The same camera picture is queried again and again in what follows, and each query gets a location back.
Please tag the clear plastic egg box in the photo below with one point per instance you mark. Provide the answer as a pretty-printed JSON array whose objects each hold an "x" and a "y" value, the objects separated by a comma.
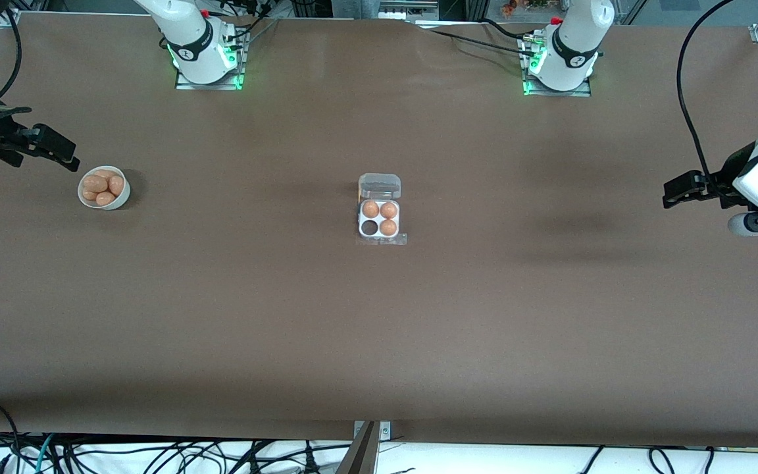
[{"x": 379, "y": 186}]

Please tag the orange background objects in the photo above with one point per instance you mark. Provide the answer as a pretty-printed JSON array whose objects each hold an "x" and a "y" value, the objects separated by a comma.
[{"x": 524, "y": 6}]

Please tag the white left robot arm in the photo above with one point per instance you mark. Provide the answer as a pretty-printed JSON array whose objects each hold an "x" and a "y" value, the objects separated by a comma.
[{"x": 573, "y": 39}]

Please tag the metal table edge bracket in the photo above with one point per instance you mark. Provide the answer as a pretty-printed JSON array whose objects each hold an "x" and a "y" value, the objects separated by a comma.
[{"x": 385, "y": 431}]

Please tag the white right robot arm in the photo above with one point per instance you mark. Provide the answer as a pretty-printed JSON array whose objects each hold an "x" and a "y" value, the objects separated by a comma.
[{"x": 185, "y": 33}]

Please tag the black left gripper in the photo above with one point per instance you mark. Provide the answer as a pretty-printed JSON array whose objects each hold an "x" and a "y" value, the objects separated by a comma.
[{"x": 725, "y": 175}]

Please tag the white round bowl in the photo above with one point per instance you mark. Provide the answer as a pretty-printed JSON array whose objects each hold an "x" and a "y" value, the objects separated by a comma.
[{"x": 120, "y": 200}]

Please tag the dark slanted pole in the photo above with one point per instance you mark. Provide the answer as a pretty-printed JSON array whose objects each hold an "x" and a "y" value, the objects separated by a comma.
[{"x": 360, "y": 454}]

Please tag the large brown egg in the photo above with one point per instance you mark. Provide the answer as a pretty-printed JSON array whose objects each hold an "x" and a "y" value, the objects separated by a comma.
[{"x": 95, "y": 183}]

